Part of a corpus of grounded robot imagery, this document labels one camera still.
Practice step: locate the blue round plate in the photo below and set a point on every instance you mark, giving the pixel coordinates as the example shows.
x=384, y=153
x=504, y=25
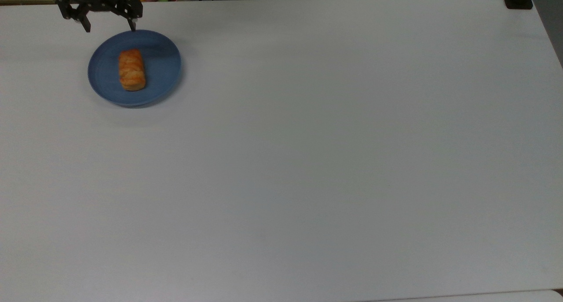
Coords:
x=158, y=69

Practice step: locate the golden brown bread loaf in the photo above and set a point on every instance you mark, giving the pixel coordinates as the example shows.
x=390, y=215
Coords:
x=131, y=70

